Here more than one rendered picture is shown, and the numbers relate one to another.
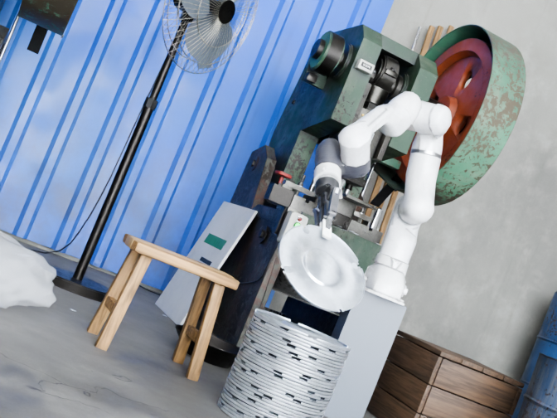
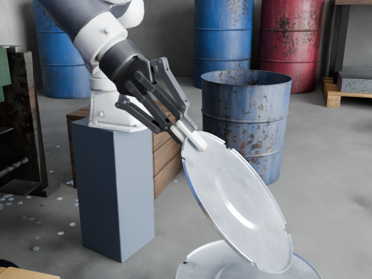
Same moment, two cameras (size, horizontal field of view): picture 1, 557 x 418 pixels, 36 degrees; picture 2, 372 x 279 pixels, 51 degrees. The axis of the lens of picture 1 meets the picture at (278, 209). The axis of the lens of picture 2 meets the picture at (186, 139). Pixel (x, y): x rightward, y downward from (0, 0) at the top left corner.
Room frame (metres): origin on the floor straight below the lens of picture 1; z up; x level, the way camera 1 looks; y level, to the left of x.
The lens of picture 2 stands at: (2.20, 0.39, 0.79)
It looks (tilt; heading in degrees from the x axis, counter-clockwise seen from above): 19 degrees down; 305
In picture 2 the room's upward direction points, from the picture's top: straight up
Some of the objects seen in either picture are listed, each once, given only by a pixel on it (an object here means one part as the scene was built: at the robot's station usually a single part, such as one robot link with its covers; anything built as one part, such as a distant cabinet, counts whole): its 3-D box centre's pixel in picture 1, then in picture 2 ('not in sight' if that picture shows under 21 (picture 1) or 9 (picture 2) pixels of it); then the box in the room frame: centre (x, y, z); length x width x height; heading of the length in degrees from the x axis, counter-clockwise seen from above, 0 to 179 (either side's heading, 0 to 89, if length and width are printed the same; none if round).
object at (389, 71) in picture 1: (375, 92); not in sight; (3.80, -0.20, 1.27); 0.21 x 0.12 x 0.34; 20
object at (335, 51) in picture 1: (329, 60); not in sight; (3.73, 0.04, 1.31); 0.22 x 0.12 x 0.22; 20
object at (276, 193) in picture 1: (274, 206); not in sight; (3.47, 0.02, 0.62); 0.10 x 0.06 x 0.20; 110
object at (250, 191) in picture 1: (241, 239); not in sight; (3.84, 0.10, 0.45); 0.92 x 0.12 x 0.90; 20
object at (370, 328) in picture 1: (355, 354); (115, 184); (3.07, -0.45, 0.23); 0.18 x 0.18 x 0.45; 3
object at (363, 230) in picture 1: (323, 216); not in sight; (3.80, -0.20, 0.68); 0.45 x 0.30 x 0.06; 110
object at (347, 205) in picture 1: (343, 211); not in sight; (3.63, -0.26, 0.72); 0.25 x 0.14 x 0.14; 20
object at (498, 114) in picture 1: (429, 111); not in sight; (4.01, -0.48, 1.33); 1.03 x 0.28 x 0.82; 20
